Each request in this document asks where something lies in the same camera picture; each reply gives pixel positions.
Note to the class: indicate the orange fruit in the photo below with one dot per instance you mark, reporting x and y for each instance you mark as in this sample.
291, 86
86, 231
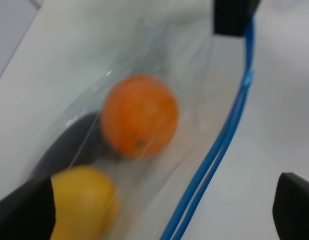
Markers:
139, 116

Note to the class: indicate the blue zipper slider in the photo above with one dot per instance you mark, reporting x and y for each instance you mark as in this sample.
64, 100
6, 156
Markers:
248, 78

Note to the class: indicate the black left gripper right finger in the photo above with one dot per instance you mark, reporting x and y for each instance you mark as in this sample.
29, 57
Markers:
290, 208

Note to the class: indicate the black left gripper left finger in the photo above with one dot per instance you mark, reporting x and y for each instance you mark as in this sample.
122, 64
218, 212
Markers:
29, 212

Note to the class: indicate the yellow pear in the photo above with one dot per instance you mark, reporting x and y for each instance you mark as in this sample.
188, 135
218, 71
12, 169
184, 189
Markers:
86, 204

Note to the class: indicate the clear zip bag blue seal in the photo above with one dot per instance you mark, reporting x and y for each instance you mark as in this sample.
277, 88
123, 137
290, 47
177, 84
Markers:
158, 195

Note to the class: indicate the dark purple eggplant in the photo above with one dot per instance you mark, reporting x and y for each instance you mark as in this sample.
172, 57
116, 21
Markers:
80, 144

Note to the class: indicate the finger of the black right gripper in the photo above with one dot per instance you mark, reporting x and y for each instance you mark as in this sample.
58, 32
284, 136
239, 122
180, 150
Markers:
231, 17

